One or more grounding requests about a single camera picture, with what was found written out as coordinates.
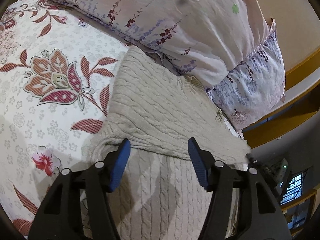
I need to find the beige cable knit sweater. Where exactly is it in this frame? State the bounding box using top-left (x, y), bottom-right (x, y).
top-left (85, 47), bottom-right (250, 239)

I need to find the wooden bedside shelf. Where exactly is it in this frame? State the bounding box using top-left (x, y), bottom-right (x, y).
top-left (244, 50), bottom-right (319, 239)

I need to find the floral white bedspread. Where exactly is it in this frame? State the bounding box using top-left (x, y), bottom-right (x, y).
top-left (1, 0), bottom-right (128, 237)

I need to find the pink lavender floral pillow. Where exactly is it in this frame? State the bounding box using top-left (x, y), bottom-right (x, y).
top-left (54, 0), bottom-right (285, 131)

